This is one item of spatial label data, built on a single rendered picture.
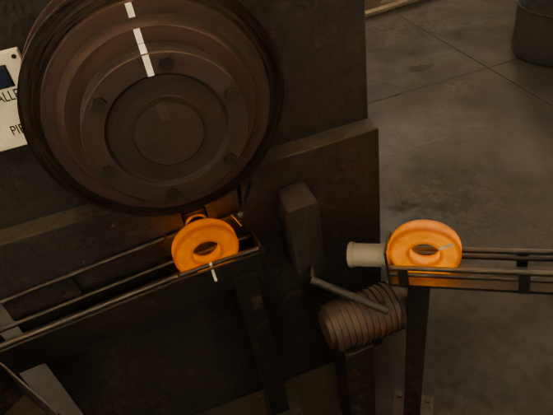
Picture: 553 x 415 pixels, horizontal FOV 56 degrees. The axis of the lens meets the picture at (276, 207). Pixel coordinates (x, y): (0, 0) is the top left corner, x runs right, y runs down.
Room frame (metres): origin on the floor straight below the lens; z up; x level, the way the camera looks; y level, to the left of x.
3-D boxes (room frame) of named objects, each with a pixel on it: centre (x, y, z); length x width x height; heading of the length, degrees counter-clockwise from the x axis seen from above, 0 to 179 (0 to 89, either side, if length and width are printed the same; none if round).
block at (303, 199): (0.95, -0.05, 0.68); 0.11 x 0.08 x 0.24; 12
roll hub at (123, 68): (0.79, 0.16, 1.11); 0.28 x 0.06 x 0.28; 102
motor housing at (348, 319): (0.82, -0.17, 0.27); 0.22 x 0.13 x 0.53; 102
